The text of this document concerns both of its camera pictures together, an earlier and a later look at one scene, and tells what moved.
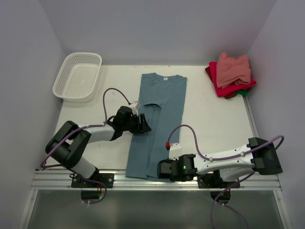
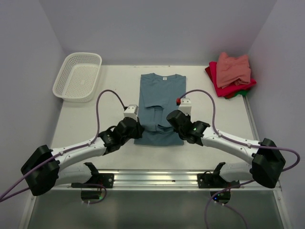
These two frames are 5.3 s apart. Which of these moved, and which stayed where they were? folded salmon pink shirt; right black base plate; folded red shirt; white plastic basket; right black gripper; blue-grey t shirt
Moved: right black gripper; blue-grey t shirt
Stayed: folded salmon pink shirt; right black base plate; folded red shirt; white plastic basket
